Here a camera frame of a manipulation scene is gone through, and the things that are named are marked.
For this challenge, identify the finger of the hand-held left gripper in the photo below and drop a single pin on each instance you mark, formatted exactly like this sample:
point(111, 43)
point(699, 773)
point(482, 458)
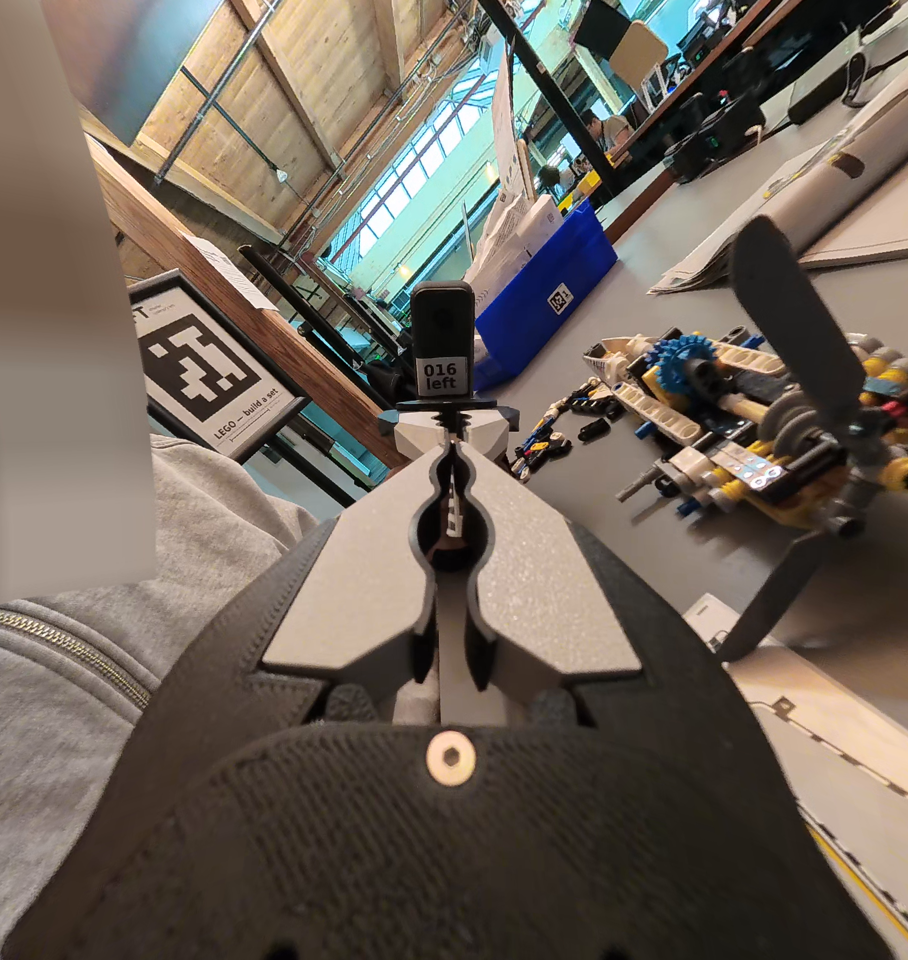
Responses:
point(493, 439)
point(416, 439)

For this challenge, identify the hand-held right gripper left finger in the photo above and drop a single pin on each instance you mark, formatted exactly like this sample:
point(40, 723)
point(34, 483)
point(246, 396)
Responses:
point(356, 592)

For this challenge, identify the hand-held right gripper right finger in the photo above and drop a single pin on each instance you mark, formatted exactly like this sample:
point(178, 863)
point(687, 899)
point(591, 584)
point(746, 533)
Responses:
point(551, 592)

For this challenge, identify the lego aircraft model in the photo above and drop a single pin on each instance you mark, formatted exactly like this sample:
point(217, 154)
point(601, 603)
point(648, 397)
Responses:
point(731, 420)

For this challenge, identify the pile of small lego pieces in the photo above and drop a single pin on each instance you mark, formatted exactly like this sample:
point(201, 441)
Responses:
point(547, 442)

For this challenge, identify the lego instruction booklet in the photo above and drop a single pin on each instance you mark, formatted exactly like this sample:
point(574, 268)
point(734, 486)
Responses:
point(836, 195)

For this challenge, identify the blue plastic bin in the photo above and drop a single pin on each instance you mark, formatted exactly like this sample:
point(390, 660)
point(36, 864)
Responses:
point(544, 300)

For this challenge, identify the stack of white papers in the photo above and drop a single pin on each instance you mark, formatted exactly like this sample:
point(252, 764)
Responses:
point(514, 240)

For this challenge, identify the tall white printed sheet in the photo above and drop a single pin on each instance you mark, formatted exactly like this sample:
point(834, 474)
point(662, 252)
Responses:
point(508, 127)

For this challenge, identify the white paper notice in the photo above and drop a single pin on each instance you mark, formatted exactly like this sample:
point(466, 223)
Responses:
point(233, 270)

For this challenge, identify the wooden railing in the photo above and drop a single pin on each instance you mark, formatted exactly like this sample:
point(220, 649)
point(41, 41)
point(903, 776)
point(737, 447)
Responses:
point(221, 300)

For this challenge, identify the framed marker sign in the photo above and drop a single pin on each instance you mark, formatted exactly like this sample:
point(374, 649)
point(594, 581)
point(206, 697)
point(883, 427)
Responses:
point(199, 360)

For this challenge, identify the person's grey hoodie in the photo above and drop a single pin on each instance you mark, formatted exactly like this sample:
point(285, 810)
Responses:
point(86, 750)

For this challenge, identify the sticker sheet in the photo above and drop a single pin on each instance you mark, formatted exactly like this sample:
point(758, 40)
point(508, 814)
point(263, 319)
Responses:
point(836, 750)

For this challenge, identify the black device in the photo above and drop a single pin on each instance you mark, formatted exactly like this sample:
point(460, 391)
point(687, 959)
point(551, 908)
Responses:
point(712, 139)

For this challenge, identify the black monitor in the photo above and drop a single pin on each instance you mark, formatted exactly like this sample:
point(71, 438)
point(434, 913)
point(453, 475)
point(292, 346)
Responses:
point(600, 30)

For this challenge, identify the long wooden desk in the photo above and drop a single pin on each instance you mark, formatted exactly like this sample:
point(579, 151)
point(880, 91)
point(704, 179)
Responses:
point(738, 67)

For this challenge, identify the black power brick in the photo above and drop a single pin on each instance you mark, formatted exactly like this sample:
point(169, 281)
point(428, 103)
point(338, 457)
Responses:
point(825, 97)

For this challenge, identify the grey laptop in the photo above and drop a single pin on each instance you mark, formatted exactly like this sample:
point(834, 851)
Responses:
point(900, 37)

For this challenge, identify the black steel post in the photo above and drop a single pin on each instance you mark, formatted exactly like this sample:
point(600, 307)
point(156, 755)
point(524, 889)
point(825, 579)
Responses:
point(551, 82)

